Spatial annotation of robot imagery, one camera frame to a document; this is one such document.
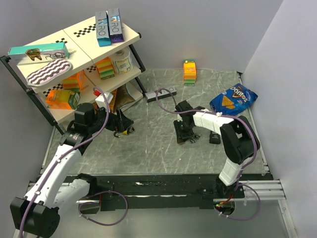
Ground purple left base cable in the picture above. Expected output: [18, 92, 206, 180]
[78, 191, 129, 227]

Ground purple toothpaste box standing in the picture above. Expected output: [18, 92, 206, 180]
[107, 8, 124, 43]

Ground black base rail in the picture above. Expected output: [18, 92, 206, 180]
[96, 174, 232, 211]

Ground blue toothpaste box standing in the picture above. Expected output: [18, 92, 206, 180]
[95, 11, 111, 47]

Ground orange box bottom shelf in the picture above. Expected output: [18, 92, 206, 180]
[109, 89, 117, 113]

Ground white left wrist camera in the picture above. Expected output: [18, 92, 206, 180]
[94, 90, 113, 108]

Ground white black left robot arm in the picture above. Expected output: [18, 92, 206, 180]
[10, 103, 134, 238]

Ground orange sponge pack left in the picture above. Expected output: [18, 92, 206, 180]
[62, 70, 84, 92]

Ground blue Doritos chip bag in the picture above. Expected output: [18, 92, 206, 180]
[210, 83, 258, 116]

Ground teal toothpaste box lying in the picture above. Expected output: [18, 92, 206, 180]
[8, 42, 69, 65]

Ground orange green snack box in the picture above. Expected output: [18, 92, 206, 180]
[46, 90, 80, 110]

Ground toilet paper roll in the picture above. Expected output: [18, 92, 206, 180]
[110, 47, 133, 74]

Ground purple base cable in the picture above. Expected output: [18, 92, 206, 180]
[214, 183, 261, 222]
[78, 191, 129, 227]

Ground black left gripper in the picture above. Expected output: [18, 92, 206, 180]
[88, 104, 133, 134]

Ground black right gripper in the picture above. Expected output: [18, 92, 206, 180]
[174, 119, 195, 143]

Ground sponge pack middle shelf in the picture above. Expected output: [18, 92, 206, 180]
[95, 57, 115, 80]

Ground pink grey striped sponge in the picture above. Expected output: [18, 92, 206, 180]
[26, 59, 72, 87]

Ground aluminium extrusion rail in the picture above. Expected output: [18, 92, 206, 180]
[241, 180, 286, 200]

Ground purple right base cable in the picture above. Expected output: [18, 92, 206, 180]
[214, 183, 261, 222]

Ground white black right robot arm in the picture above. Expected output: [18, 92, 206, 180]
[173, 101, 261, 198]

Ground beige black shelf rack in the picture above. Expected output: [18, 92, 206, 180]
[0, 18, 146, 134]

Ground brown pouch bottom shelf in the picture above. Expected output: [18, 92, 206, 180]
[114, 84, 135, 108]

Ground silver toothpaste box on table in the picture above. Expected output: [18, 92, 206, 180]
[145, 87, 177, 103]

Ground sponge pack on table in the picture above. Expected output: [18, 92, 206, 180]
[183, 60, 197, 86]

